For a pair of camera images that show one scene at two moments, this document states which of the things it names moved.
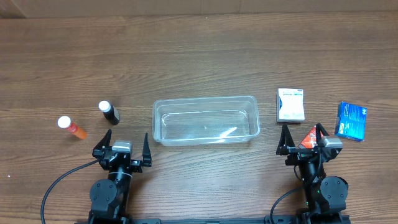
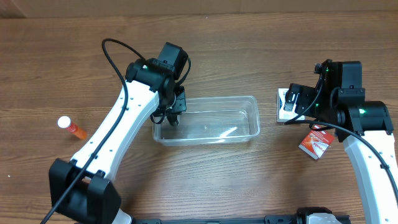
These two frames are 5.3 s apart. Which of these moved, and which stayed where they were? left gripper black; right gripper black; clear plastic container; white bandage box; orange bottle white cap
Moved: right gripper black; left gripper black
Stayed: orange bottle white cap; white bandage box; clear plastic container
